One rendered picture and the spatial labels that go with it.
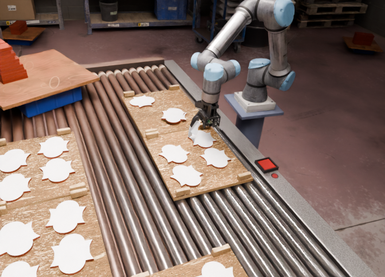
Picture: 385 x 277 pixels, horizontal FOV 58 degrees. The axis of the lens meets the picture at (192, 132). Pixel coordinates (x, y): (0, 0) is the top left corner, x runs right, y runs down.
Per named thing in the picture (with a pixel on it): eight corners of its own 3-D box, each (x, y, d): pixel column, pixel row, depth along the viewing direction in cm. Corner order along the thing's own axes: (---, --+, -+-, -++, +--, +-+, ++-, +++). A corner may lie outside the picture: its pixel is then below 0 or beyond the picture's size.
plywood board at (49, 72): (54, 51, 214) (54, 49, 213) (99, 80, 187) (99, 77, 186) (-35, 72, 184) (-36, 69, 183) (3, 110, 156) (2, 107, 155)
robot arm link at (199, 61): (246, -15, 165) (185, 57, 151) (266, -12, 159) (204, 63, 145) (250, 5, 174) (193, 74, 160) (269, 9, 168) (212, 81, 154)
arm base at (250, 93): (257, 90, 215) (259, 75, 209) (272, 100, 203) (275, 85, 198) (236, 93, 209) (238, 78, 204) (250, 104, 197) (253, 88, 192)
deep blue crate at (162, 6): (181, 13, 611) (182, -10, 590) (186, 20, 579) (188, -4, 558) (153, 13, 599) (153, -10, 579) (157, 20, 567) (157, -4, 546)
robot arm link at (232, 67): (222, 54, 152) (205, 61, 145) (243, 61, 146) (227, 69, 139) (220, 71, 157) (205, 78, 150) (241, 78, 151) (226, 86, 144)
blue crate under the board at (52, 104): (56, 80, 206) (53, 63, 200) (84, 100, 188) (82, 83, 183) (2, 95, 187) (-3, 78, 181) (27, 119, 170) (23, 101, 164)
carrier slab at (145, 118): (180, 90, 205) (180, 88, 204) (210, 127, 175) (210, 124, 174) (121, 98, 192) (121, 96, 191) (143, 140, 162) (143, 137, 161)
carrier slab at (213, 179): (210, 128, 174) (211, 125, 173) (252, 180, 143) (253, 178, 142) (142, 140, 161) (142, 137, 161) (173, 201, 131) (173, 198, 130)
